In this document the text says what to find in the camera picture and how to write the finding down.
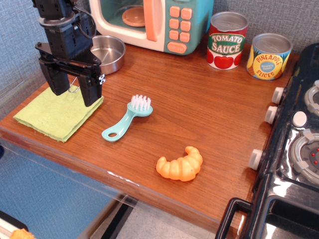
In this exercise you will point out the orange fuzzy object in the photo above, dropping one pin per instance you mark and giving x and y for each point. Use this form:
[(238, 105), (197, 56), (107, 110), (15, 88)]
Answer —
[(21, 234)]

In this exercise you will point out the pineapple slices can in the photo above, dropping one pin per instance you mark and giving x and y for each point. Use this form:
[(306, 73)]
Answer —
[(268, 56)]

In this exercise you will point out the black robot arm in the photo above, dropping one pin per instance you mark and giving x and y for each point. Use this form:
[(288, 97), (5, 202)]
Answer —
[(60, 7)]

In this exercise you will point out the tomato sauce can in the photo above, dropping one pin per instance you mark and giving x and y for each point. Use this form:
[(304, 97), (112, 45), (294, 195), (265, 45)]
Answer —
[(226, 38)]

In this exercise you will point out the toy microwave oven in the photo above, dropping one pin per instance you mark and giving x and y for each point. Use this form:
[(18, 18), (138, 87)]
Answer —
[(171, 26)]

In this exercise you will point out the teal dish brush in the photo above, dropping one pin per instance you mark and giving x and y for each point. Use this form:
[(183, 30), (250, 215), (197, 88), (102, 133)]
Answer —
[(139, 106)]

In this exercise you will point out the green folded cloth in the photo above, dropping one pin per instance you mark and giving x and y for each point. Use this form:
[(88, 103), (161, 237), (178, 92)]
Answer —
[(57, 117)]

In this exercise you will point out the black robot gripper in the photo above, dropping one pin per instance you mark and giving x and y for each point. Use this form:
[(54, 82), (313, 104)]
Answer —
[(67, 35)]

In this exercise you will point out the black toy stove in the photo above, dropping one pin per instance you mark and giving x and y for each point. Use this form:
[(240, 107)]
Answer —
[(285, 202)]

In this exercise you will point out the orange plastic croissant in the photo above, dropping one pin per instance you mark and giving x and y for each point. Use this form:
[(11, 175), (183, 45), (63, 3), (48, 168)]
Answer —
[(184, 168)]

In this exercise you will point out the small steel pot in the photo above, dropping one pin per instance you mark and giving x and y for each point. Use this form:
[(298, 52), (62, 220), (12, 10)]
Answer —
[(104, 57)]

